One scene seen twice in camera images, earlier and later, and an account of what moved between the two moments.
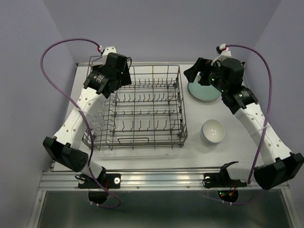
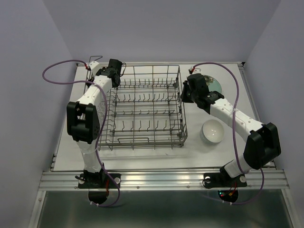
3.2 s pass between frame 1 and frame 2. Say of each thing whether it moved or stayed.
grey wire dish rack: stayed
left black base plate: stayed
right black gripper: moved
